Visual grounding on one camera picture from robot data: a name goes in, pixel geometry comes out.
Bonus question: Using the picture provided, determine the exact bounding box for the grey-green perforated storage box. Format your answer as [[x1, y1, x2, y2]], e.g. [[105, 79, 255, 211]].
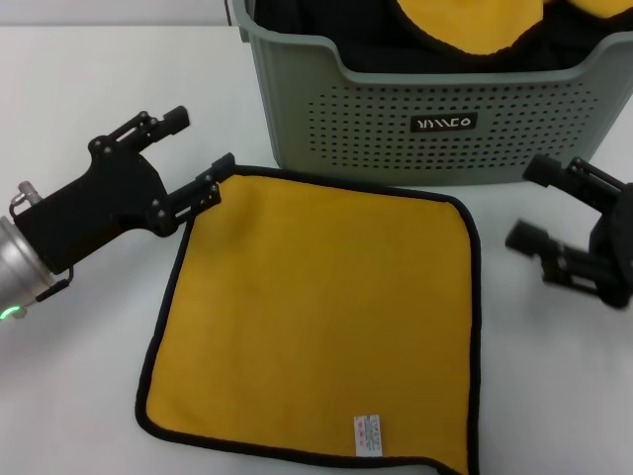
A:
[[238, 0, 633, 188]]

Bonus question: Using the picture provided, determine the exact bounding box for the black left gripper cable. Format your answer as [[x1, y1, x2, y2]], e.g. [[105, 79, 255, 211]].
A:
[[7, 180, 76, 309]]

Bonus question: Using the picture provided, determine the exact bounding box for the small visible yellow towel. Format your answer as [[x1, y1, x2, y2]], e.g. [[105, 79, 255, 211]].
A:
[[562, 0, 633, 22]]

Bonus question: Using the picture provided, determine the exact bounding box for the yellow grey black-edged towel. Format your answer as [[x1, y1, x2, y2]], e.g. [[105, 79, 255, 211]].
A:
[[133, 164, 485, 475]]

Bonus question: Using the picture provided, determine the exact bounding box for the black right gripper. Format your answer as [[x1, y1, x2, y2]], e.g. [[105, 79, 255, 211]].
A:
[[503, 152, 633, 311]]

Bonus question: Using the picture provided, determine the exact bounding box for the black cloth pile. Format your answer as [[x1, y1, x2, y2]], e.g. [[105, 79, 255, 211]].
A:
[[245, 0, 633, 76]]

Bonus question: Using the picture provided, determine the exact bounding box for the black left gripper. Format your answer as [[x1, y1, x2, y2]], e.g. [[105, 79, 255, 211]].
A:
[[11, 104, 235, 277]]

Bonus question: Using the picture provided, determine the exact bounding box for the large folded yellow towel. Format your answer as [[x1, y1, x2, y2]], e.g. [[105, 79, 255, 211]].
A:
[[394, 0, 546, 59]]

